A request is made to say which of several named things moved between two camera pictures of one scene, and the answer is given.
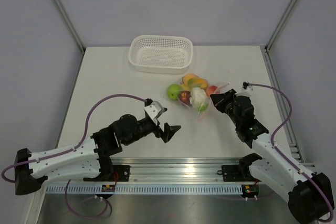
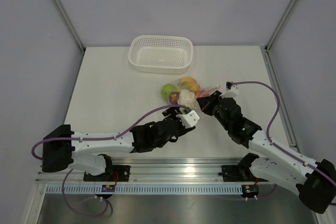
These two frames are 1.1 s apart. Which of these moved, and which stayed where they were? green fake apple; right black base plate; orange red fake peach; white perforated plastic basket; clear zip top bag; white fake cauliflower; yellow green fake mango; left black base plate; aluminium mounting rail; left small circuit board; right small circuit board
Moved: yellow green fake mango; orange red fake peach; white fake cauliflower; clear zip top bag; green fake apple
Stayed: right small circuit board; white perforated plastic basket; aluminium mounting rail; left black base plate; left small circuit board; right black base plate
